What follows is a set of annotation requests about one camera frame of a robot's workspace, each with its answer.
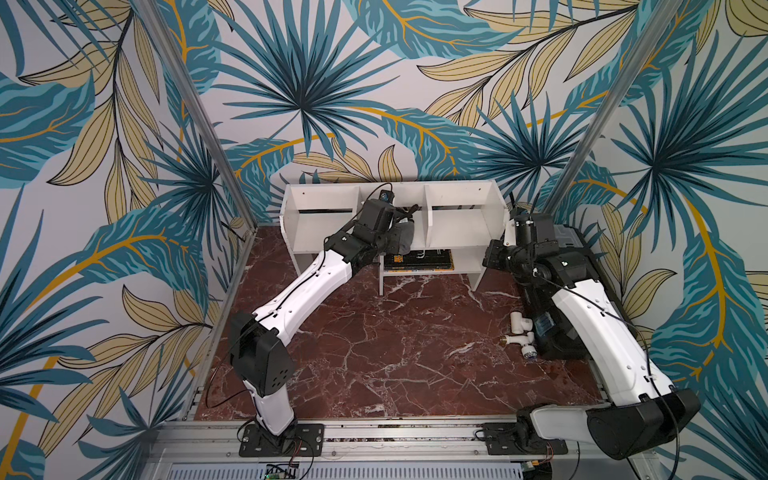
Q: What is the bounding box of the black plastic toolbox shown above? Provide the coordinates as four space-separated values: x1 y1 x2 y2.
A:
515 224 601 361

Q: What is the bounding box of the left aluminium frame post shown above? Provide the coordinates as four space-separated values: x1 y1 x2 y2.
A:
134 0 257 232

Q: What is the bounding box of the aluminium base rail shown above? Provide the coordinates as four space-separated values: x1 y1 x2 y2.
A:
140 416 665 479

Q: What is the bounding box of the aluminium frame post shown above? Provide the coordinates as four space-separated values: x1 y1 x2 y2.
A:
543 0 683 215
134 0 257 232

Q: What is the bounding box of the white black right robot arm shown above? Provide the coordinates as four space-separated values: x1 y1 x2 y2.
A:
483 240 701 460

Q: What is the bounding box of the white pvc pipe fitting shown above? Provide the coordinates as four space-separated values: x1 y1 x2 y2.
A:
500 311 538 360

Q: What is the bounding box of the grey green cleaning cloth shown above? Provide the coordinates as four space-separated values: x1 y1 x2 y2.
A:
393 219 415 255

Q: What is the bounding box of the black yellow tool tray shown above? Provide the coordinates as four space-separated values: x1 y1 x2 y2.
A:
384 249 454 272

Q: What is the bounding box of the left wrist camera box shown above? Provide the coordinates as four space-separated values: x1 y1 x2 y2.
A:
378 189 395 205

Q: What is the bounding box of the white wooden bookshelf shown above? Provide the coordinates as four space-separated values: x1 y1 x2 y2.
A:
279 180 508 290

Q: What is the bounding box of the right aluminium frame post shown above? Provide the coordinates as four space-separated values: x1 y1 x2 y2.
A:
543 0 683 215

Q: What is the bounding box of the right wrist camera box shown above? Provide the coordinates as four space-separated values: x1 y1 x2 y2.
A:
511 212 556 246

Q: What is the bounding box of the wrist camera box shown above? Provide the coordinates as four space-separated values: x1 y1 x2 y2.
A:
511 212 556 246
378 189 395 205

